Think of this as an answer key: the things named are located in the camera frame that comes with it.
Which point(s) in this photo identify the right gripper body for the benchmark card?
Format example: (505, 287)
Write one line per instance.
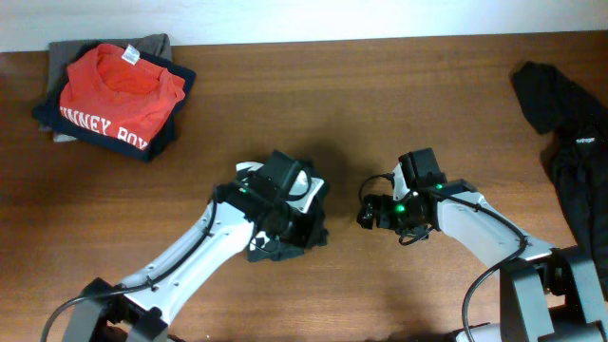
(391, 214)

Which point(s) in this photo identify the dark green t-shirt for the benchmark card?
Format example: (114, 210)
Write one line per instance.
(279, 231)

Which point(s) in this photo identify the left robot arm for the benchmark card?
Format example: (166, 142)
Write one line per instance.
(142, 306)

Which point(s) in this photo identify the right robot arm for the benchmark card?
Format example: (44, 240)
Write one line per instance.
(546, 293)

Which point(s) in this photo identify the black clothes pile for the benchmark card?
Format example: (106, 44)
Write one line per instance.
(576, 159)

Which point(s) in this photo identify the folded orange t-shirt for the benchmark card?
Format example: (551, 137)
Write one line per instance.
(115, 95)

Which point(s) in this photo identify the folded navy t-shirt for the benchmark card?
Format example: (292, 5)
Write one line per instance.
(48, 113)

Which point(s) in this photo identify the folded grey t-shirt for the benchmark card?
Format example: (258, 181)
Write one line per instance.
(64, 53)

